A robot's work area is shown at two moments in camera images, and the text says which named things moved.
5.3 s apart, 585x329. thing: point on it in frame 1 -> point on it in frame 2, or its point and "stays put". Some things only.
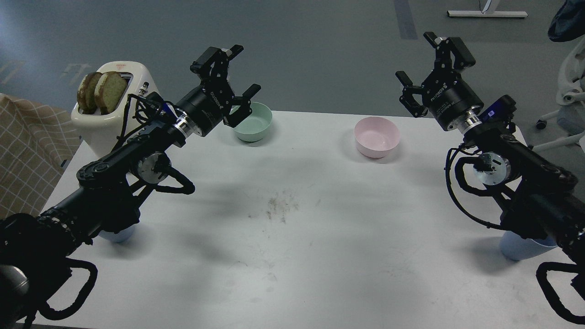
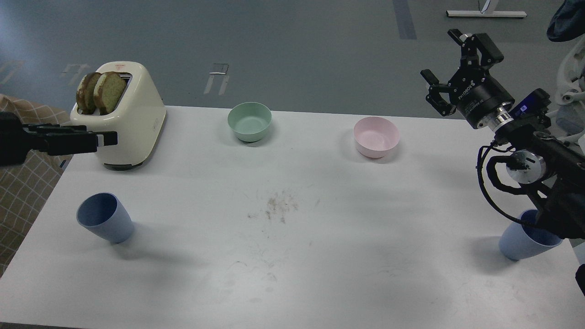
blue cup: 516,247 stays put
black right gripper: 446,94 -> 481,97
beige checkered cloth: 35,139 stays put
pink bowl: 375,136 stays put
